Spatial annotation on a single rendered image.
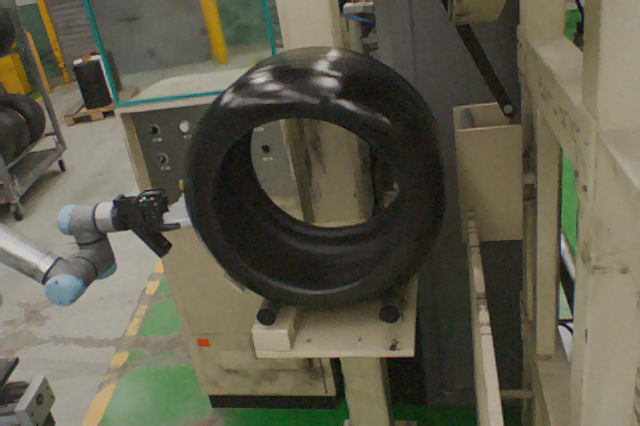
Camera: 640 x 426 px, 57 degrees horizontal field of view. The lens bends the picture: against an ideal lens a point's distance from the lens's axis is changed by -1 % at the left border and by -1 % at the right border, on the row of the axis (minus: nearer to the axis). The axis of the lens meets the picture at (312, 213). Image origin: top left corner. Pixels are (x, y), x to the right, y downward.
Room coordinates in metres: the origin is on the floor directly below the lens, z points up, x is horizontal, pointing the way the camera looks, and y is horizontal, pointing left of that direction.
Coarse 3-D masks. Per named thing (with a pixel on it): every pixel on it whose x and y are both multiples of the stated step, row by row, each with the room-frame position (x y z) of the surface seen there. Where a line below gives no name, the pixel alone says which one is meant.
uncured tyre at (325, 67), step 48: (336, 48) 1.26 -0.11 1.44; (240, 96) 1.11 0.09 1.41; (288, 96) 1.07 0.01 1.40; (336, 96) 1.05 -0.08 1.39; (384, 96) 1.06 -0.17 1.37; (192, 144) 1.15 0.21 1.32; (240, 144) 1.38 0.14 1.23; (384, 144) 1.03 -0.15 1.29; (432, 144) 1.06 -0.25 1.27; (192, 192) 1.13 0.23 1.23; (240, 192) 1.38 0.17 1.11; (432, 192) 1.02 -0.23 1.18; (240, 240) 1.28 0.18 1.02; (288, 240) 1.35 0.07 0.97; (336, 240) 1.33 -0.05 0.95; (384, 240) 1.28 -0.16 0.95; (432, 240) 1.04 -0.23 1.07; (288, 288) 1.09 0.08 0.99; (336, 288) 1.07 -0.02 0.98; (384, 288) 1.04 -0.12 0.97
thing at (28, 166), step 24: (0, 24) 5.27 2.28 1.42; (0, 48) 5.27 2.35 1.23; (24, 48) 5.58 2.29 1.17; (0, 96) 5.35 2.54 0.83; (24, 96) 5.42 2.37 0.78; (48, 96) 5.61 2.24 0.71; (0, 120) 4.68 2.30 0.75; (0, 144) 4.45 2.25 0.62; (24, 144) 4.91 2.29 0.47; (0, 168) 4.33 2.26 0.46; (24, 168) 5.13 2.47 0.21; (0, 192) 4.55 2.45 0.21; (24, 192) 4.51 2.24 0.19
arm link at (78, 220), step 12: (84, 204) 1.33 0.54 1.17; (96, 204) 1.32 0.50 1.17; (60, 216) 1.32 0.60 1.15; (72, 216) 1.31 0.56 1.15; (84, 216) 1.30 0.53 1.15; (60, 228) 1.31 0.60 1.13; (72, 228) 1.30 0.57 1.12; (84, 228) 1.29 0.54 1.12; (96, 228) 1.29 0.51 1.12; (84, 240) 1.30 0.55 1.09
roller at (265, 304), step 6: (264, 300) 1.16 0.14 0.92; (270, 300) 1.15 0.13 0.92; (264, 306) 1.13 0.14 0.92; (270, 306) 1.13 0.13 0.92; (276, 306) 1.14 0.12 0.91; (258, 312) 1.12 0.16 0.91; (264, 312) 1.12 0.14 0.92; (270, 312) 1.12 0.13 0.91; (276, 312) 1.13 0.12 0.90; (258, 318) 1.12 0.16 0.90; (264, 318) 1.12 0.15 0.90; (270, 318) 1.11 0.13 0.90; (264, 324) 1.12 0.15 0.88; (270, 324) 1.12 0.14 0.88
